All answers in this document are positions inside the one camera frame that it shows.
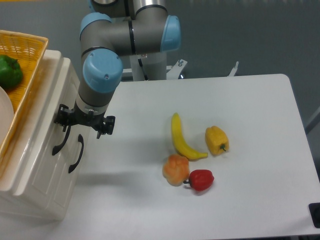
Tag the yellow woven basket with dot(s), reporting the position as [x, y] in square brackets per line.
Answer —
[28, 49]

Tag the orange bread roll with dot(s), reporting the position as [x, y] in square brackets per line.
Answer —
[176, 169]

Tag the white drawer cabinet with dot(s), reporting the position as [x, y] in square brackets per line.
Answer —
[18, 153]

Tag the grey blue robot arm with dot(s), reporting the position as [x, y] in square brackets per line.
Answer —
[113, 29]

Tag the yellow bell pepper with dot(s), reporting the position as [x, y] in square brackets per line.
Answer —
[216, 140]

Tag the yellow banana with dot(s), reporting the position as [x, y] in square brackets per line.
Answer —
[179, 142]

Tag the green bell pepper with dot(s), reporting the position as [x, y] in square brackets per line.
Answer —
[11, 74]

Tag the black device at edge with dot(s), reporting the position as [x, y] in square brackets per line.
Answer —
[314, 209]

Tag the white plate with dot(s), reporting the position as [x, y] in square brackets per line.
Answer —
[6, 114]

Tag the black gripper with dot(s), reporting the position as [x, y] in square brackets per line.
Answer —
[71, 117]

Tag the red bell pepper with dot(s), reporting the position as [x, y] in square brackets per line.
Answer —
[200, 179]

